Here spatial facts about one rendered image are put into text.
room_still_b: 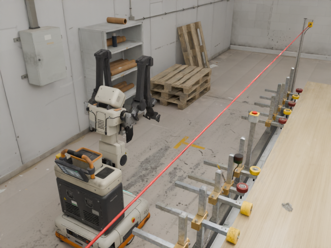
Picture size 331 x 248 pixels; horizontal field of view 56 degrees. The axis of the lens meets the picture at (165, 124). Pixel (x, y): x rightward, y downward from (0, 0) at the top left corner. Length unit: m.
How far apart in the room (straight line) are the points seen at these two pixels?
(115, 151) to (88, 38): 2.08
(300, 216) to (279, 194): 0.22
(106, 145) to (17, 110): 1.55
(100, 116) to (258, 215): 1.42
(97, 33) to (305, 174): 3.00
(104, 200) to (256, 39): 8.16
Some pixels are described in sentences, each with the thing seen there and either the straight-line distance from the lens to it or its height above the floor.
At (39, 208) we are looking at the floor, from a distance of 3.67.
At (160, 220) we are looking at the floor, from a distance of 3.30.
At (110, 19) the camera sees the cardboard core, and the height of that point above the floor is 1.60.
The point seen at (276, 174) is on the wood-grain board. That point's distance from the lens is 2.49.
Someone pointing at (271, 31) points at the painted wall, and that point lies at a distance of 9.86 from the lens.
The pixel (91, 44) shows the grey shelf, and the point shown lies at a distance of 4.40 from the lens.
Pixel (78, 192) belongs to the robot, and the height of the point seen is 0.64.
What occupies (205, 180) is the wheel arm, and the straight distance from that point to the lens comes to 2.38.
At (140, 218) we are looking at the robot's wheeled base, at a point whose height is 0.19.
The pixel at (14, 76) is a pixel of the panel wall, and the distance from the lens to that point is 3.94.
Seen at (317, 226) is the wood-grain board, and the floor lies 0.90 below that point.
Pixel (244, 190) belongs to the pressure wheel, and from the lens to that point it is 2.27.
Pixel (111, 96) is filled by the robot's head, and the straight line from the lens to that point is 2.58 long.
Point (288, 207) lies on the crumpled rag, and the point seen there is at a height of 0.91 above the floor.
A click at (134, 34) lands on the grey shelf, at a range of 5.04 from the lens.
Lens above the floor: 2.27
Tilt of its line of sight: 26 degrees down
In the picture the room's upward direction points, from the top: straight up
